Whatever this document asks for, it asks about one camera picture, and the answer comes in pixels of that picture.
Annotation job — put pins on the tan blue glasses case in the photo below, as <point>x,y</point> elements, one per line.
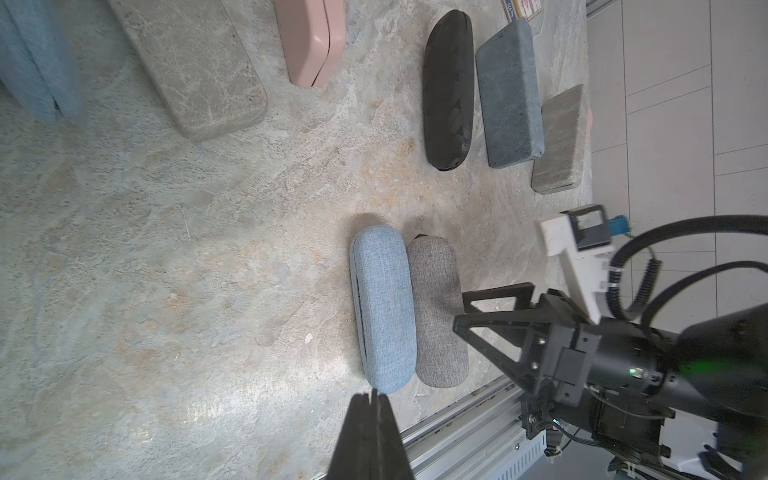
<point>38,66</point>

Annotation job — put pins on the beige glasses case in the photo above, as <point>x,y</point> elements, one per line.
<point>442,356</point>

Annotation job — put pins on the blue case pink glasses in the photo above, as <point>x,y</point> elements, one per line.
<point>384,308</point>

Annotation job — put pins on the black tan case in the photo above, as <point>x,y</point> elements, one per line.
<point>448,83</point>

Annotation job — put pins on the teal folding glasses case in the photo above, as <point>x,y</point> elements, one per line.
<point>566,123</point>

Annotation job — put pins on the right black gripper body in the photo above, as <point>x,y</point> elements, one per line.
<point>574,354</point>

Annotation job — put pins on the small pink card box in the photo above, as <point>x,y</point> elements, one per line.
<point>522,9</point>

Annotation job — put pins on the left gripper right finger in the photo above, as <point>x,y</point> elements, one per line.
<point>390,461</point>

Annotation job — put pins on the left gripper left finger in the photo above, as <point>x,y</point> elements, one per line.
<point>351,456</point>

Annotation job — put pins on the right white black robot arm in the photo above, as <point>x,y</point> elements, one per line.
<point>692,404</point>

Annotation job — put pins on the pink grey case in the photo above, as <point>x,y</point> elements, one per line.
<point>313,36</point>

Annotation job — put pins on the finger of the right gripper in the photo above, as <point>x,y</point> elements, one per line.
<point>521,293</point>
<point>512,326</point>

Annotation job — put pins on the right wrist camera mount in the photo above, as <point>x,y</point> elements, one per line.
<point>581,240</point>

